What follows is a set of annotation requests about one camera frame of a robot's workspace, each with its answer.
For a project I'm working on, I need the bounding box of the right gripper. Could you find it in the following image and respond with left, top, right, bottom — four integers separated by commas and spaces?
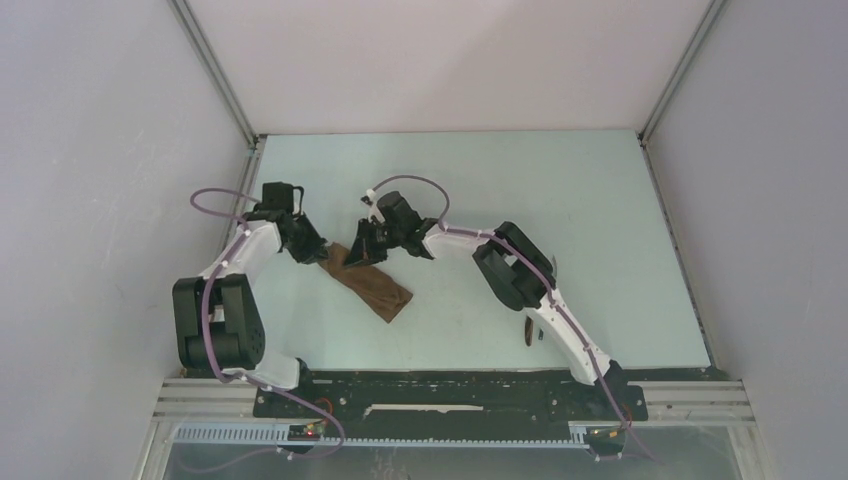
343, 218, 404, 269

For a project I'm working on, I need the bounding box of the brown cloth napkin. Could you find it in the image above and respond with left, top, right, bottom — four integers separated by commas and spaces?
319, 243, 413, 324

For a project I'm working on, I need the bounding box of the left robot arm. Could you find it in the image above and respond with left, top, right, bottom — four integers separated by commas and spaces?
172, 211, 328, 417

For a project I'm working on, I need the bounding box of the left controller board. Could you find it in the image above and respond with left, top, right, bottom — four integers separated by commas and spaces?
287, 423, 324, 441

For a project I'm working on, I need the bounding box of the controller board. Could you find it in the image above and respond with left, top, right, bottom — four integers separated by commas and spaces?
587, 428, 627, 442
287, 423, 324, 441

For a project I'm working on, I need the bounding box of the right controller board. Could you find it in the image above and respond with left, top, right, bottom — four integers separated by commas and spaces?
587, 428, 627, 442

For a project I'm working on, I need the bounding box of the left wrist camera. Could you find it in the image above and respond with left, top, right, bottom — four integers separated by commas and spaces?
258, 182, 305, 215

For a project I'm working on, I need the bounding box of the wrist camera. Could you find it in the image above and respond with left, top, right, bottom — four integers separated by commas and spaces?
360, 190, 423, 234
258, 182, 305, 215

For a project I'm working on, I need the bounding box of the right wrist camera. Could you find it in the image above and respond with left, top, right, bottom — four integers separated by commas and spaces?
360, 190, 423, 234

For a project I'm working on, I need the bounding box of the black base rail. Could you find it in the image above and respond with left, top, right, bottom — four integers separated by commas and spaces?
294, 370, 648, 440

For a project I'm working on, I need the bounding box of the white cable duct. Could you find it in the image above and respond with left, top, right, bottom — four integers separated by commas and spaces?
173, 423, 587, 449

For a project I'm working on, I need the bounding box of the left aluminium frame post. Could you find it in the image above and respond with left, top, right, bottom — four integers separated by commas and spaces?
167, 0, 259, 149

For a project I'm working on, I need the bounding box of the aluminium frame post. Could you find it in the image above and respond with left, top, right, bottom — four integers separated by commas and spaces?
638, 0, 730, 147
167, 0, 259, 149

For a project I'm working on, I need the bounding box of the right aluminium frame post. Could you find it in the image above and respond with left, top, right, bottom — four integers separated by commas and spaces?
638, 0, 730, 147

